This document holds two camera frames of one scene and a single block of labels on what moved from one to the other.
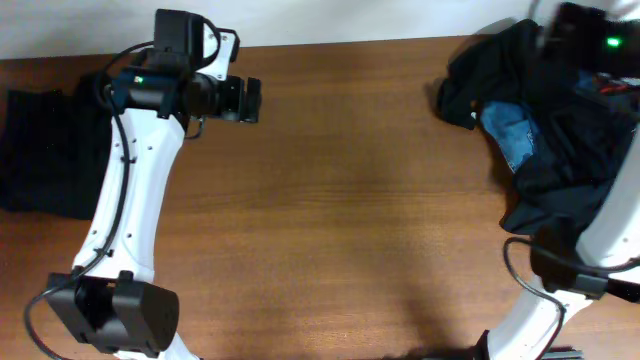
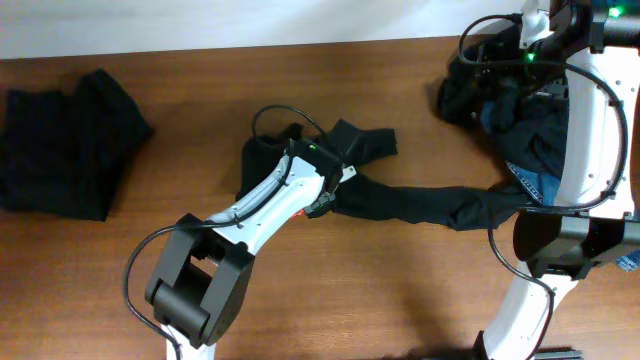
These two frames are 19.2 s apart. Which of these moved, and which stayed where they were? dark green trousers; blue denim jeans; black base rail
Moved: blue denim jeans
Stayed: black base rail; dark green trousers
